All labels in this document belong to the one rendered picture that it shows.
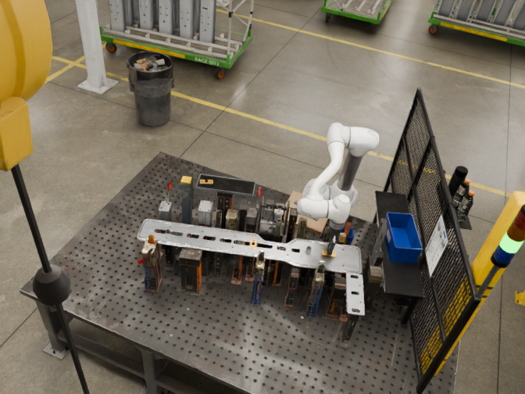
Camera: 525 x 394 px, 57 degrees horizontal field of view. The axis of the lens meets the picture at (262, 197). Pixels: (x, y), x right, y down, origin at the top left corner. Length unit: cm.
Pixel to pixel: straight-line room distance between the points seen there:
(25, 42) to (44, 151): 527
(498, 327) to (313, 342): 192
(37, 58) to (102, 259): 307
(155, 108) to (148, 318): 309
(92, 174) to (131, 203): 149
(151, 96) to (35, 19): 522
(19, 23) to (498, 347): 420
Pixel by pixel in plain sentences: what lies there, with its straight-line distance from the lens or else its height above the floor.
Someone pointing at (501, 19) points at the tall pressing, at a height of 39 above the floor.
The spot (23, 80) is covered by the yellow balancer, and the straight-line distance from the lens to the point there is 33.
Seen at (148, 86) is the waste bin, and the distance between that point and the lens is 544.
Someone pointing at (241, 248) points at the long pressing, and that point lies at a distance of 297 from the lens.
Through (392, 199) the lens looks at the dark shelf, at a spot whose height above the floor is 103.
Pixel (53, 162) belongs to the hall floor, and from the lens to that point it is 540.
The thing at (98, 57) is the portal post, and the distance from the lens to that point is 640.
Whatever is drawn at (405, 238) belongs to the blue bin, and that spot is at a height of 103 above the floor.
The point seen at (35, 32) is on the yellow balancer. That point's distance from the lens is 32.
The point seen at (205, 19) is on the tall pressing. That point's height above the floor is 62.
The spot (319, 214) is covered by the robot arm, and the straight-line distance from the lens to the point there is 270.
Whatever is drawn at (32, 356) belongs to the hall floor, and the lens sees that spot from 389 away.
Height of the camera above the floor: 320
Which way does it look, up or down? 41 degrees down
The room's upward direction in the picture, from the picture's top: 7 degrees clockwise
